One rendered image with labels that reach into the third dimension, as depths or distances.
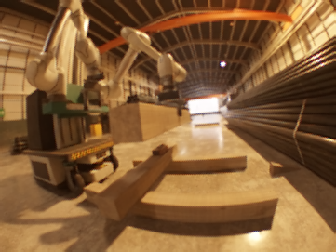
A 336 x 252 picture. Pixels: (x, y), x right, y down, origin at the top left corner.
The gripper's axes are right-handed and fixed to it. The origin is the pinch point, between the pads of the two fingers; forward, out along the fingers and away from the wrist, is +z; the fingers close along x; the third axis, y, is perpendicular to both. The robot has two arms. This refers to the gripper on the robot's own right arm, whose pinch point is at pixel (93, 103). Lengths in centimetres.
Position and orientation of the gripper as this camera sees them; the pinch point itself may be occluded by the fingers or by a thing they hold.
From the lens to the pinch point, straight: 92.0
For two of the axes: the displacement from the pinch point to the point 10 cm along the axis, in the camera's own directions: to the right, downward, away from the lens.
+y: -9.7, 1.0, 2.1
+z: 1.1, 9.9, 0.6
